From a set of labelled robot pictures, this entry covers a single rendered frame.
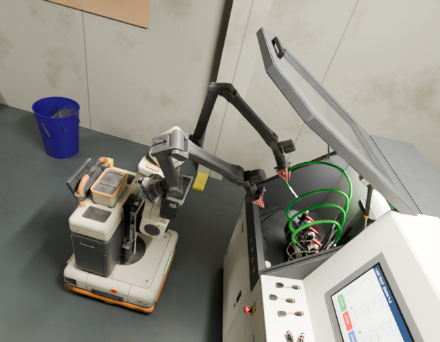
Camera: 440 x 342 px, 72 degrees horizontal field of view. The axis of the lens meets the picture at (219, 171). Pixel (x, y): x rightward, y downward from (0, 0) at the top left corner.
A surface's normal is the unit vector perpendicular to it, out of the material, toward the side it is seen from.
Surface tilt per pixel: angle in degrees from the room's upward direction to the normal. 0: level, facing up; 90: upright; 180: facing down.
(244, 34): 90
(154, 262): 0
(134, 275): 0
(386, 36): 90
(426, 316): 76
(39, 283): 0
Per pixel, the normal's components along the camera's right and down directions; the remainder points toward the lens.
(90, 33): -0.18, 0.59
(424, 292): -0.90, -0.35
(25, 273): 0.21, -0.76
